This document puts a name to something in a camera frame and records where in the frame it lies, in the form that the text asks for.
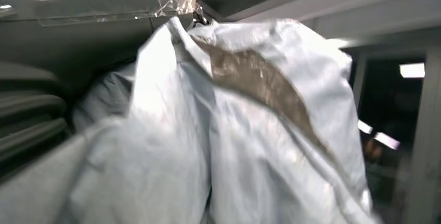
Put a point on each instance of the grey parcel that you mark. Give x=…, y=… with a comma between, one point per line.
x=241, y=146

